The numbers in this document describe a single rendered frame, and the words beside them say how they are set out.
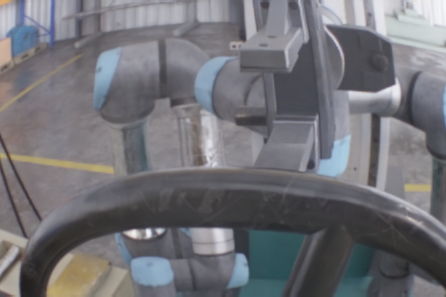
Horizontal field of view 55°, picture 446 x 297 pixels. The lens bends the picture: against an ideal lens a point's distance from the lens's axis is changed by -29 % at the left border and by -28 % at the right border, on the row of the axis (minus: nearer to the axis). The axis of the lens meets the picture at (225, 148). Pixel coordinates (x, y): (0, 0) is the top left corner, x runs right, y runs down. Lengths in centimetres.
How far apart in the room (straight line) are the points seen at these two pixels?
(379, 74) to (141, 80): 60
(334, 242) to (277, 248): 112
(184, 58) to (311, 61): 61
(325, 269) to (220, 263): 81
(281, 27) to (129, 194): 15
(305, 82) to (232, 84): 25
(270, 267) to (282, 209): 117
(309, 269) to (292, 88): 20
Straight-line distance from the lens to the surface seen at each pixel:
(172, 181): 22
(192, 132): 99
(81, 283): 143
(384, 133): 122
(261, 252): 135
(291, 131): 36
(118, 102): 99
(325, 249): 21
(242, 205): 21
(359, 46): 44
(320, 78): 39
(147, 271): 92
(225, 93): 64
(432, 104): 86
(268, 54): 28
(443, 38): 549
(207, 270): 102
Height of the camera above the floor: 158
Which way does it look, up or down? 23 degrees down
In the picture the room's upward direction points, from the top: 3 degrees counter-clockwise
